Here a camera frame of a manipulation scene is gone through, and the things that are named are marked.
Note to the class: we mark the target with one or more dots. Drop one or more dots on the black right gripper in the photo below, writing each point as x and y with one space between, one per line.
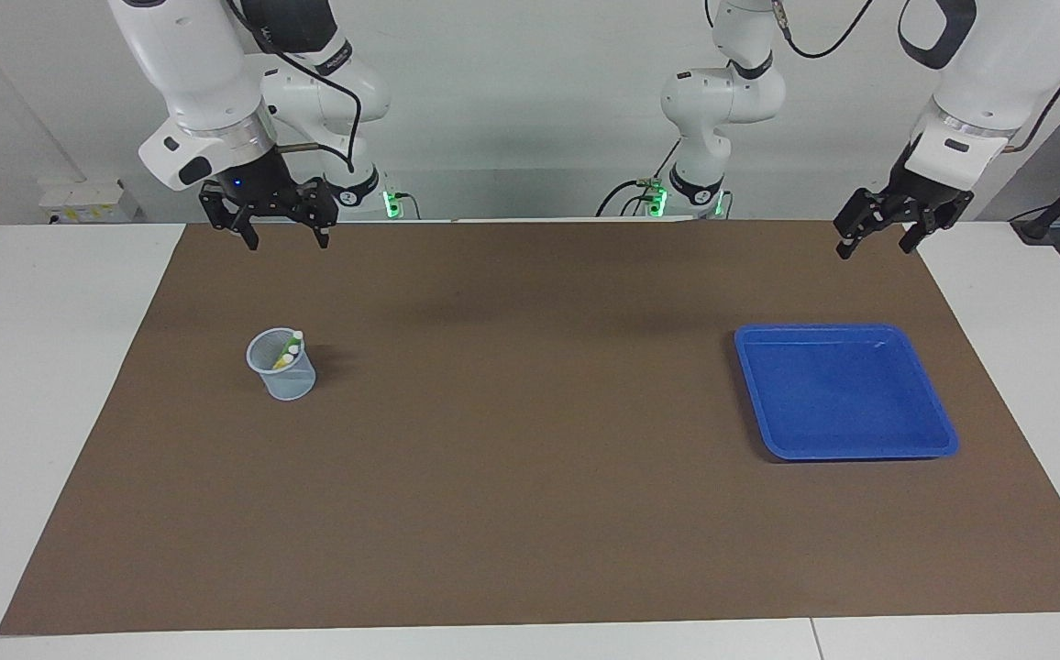
255 188

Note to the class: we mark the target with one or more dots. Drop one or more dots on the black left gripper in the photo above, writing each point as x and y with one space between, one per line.
920 188

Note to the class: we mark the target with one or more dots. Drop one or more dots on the yellow marker pen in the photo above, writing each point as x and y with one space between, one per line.
281 362

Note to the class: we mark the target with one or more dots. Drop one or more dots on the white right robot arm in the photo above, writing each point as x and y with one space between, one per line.
191 64

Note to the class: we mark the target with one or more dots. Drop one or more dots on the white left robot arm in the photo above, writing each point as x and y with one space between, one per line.
998 64

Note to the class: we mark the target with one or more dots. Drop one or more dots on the blue plastic tray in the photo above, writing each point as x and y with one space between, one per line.
846 394

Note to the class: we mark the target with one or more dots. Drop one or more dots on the white power strip box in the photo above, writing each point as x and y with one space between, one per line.
85 202

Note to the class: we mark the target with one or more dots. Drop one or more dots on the brown table mat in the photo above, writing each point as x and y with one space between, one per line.
530 458

